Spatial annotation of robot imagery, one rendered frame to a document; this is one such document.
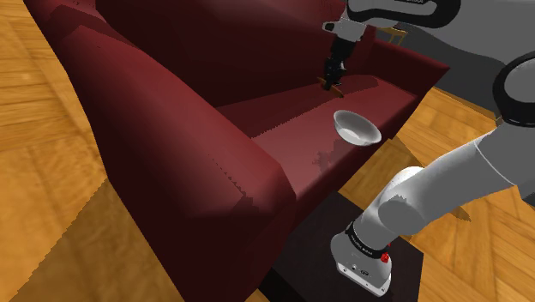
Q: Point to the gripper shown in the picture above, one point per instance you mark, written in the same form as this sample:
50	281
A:
339	52

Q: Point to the brown wooden utensil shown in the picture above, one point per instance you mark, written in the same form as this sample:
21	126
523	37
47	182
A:
337	91

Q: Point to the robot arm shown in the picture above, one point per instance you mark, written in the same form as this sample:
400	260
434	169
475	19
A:
443	184

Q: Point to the yellow wooden chair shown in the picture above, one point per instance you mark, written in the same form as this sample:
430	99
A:
397	35

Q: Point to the white bowl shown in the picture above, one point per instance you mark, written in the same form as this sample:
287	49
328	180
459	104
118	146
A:
357	127

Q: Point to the dark red sofa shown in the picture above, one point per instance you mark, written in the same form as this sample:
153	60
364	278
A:
167	138

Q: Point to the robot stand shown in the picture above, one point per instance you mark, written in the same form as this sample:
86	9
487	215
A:
309	259

